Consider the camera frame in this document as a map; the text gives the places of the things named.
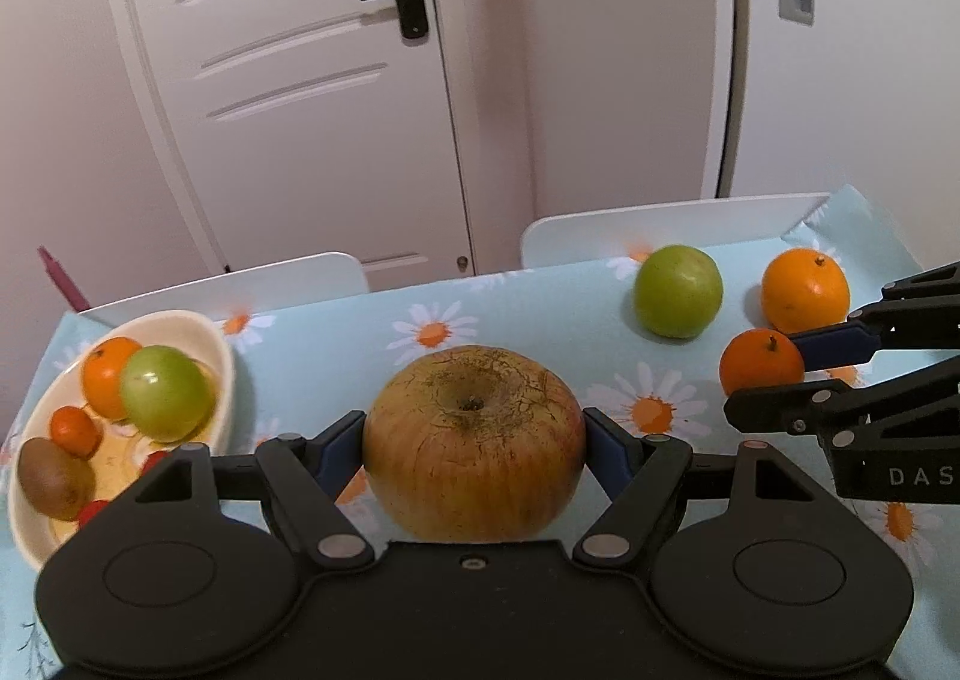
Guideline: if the white sliding door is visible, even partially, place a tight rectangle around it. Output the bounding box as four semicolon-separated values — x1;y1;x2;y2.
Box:
701;0;960;268

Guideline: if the brown kiwi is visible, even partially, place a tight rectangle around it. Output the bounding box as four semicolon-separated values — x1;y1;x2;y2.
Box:
19;438;97;522

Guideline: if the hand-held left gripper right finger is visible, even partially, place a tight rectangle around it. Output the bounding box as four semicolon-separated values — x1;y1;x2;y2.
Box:
571;408;822;567

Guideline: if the small green apple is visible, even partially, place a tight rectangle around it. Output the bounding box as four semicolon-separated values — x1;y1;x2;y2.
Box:
634;245;725;340

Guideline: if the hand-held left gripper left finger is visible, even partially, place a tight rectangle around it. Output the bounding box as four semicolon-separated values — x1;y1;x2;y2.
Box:
120;411;374;572

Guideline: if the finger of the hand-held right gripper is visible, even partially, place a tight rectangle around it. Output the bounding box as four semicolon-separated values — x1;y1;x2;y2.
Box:
724;354;960;433
787;261;960;373

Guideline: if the large orange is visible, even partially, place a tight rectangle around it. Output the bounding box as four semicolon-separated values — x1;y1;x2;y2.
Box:
761;248;852;334
81;337;145;422

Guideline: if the pink plastic object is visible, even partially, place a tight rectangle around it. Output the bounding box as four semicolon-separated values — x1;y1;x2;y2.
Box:
37;245;92;313

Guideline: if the large green apple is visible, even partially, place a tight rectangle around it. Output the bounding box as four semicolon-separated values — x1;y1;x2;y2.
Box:
120;345;215;443

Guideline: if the white chair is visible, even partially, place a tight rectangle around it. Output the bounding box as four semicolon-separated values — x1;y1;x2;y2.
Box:
79;251;371;330
520;192;835;271

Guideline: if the yellow cartoon oval dish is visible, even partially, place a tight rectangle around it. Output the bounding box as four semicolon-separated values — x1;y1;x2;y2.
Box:
7;310;237;572

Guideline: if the blue daisy print tablecloth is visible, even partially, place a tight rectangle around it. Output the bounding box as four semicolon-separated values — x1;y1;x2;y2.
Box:
0;183;960;680

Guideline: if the large yellow-red apple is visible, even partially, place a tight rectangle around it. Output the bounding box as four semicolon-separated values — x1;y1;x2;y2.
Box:
362;345;587;544

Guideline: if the small mandarin orange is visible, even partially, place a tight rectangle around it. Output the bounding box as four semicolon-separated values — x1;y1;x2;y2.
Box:
50;406;103;460
718;329;806;418

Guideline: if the white panelled door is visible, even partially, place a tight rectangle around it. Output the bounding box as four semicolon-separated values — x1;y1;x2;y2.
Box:
96;0;526;276

